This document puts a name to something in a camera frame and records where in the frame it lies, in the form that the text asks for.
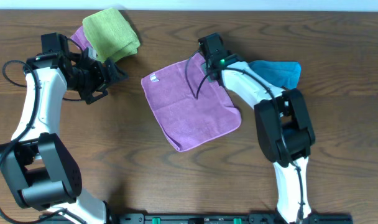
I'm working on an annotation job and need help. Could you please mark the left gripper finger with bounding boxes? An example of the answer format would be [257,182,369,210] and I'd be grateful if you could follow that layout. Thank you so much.
[104,58,129,86]
[84,88,108,105]

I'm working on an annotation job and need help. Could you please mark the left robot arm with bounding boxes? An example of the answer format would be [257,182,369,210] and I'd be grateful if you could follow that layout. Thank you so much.
[0,52,127,223]

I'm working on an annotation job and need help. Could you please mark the right black cable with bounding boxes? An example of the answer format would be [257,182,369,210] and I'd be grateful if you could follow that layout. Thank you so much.
[185,49,221,100]

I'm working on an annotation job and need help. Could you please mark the blue cloth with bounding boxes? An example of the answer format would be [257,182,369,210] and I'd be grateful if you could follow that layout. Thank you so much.
[249,60,302,90]

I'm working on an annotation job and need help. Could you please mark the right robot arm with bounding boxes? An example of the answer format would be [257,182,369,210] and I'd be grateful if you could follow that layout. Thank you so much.
[205,54,315,223]

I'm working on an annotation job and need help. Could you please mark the purple folded cloth under green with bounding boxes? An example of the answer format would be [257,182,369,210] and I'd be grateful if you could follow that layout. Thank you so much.
[71,26,93,50]

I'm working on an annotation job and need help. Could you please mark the purple microfiber cloth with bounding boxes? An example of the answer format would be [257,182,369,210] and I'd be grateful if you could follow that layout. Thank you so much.
[141,53,242,152]

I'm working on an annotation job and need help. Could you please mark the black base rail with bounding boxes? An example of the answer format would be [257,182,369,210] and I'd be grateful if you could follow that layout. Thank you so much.
[38,212,354,224]

